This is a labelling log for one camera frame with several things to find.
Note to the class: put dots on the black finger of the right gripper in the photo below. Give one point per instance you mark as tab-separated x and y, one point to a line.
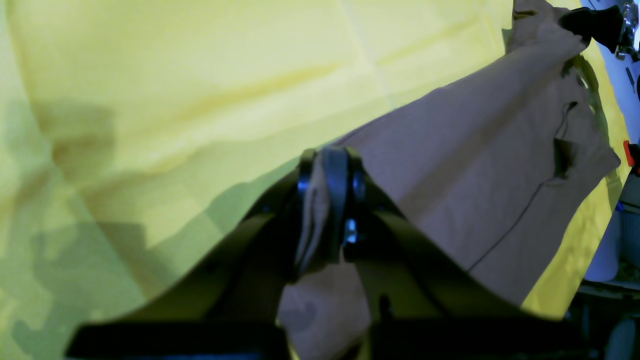
604	26

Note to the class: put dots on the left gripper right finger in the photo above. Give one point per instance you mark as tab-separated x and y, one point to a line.
379	241

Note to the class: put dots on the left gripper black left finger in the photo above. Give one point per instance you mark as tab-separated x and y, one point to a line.
258	258

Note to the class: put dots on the brown T-shirt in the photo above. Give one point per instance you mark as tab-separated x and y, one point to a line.
493	166

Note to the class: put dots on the black clamp with red tip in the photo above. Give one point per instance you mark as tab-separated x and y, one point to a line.
632	152

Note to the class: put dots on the yellow tablecloth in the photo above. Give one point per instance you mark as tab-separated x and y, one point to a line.
135	134

